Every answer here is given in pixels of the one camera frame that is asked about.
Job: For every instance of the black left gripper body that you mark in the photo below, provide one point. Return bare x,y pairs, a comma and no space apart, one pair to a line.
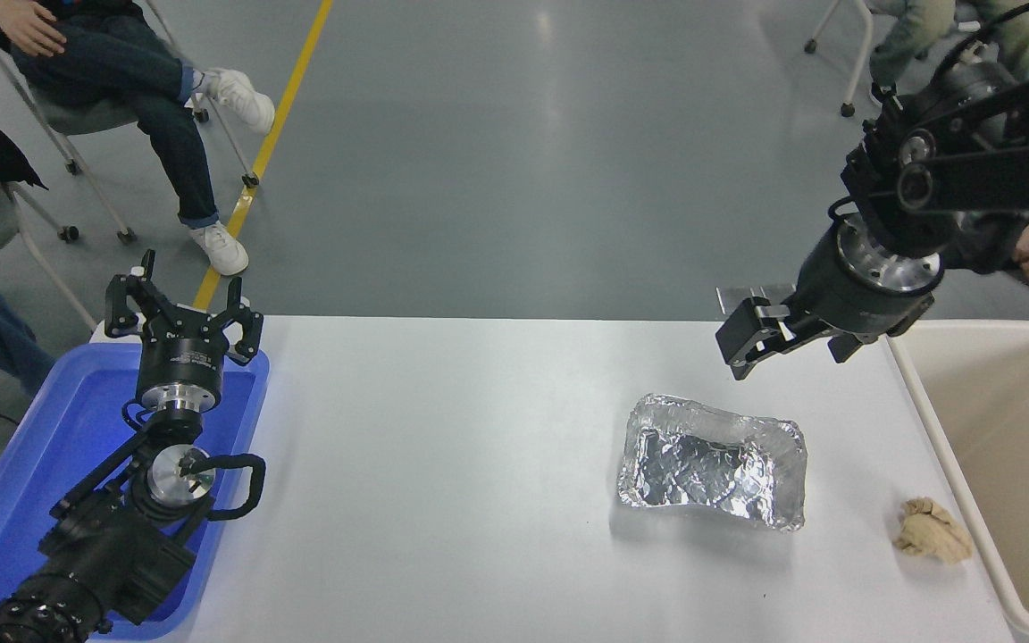
182,362

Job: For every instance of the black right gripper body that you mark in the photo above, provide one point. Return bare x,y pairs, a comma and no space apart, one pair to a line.
845,299

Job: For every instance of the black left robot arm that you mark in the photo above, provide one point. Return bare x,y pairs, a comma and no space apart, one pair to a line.
104,554

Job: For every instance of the silver floor plate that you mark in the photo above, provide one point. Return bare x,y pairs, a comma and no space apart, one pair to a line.
778,292
733,292

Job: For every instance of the crumpled silver foil tray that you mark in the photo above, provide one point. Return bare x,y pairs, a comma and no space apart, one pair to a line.
702,464

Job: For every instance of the blue plastic tray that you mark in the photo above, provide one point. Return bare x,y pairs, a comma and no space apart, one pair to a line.
32,446

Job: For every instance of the crumpled tan paper ball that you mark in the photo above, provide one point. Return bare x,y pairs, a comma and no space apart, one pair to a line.
932,532

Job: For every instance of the large pale bin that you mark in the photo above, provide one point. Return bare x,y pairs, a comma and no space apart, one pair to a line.
1015,464

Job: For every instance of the seated person with crossed legs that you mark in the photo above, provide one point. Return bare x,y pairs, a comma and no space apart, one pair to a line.
121,80

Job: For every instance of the white wheeled chair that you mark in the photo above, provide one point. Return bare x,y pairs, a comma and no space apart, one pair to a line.
854,54

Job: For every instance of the distant seated person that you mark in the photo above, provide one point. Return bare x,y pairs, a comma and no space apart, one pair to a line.
903,36

